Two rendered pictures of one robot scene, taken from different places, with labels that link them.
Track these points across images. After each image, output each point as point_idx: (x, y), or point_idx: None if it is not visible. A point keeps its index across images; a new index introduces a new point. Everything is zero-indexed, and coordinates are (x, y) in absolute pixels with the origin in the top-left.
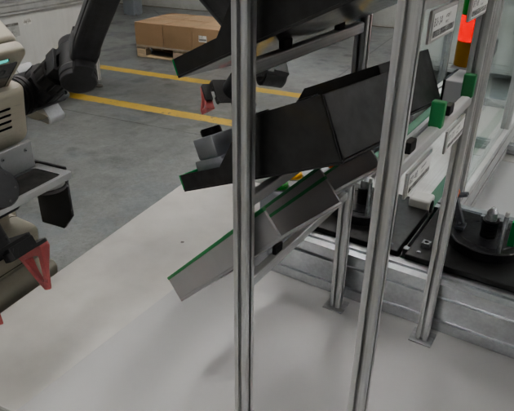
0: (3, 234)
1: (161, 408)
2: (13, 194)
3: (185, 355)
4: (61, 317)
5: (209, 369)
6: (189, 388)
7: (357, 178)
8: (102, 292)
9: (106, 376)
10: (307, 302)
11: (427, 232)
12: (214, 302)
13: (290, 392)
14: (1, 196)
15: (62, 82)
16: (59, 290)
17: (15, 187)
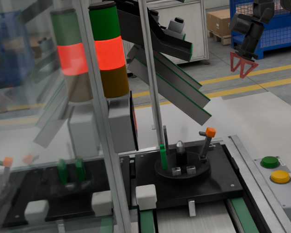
0: (244, 45)
1: (184, 117)
2: (232, 27)
3: (200, 127)
4: (265, 112)
5: (185, 128)
6: (184, 123)
7: (130, 61)
8: (272, 123)
9: (215, 113)
10: None
11: (124, 174)
12: None
13: (149, 137)
14: (231, 25)
15: None
16: (288, 115)
17: (233, 25)
